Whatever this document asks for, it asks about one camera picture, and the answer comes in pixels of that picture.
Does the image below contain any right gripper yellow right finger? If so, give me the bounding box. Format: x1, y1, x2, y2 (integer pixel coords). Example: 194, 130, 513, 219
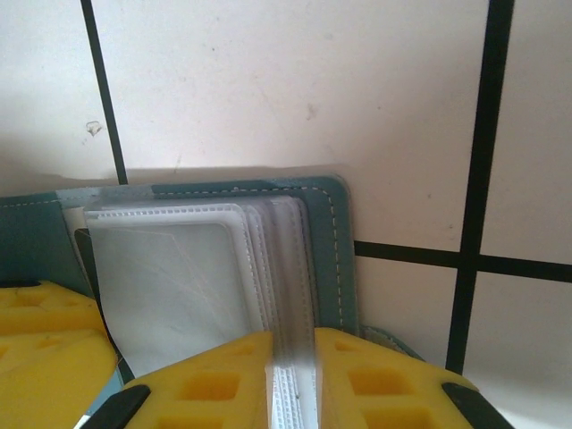
312, 325, 513, 429

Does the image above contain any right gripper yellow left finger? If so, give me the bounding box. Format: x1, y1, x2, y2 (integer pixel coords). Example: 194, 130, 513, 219
75, 330, 274, 429

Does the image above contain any teal leather card holder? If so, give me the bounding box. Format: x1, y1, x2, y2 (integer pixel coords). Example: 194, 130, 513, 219
0, 173, 425, 429

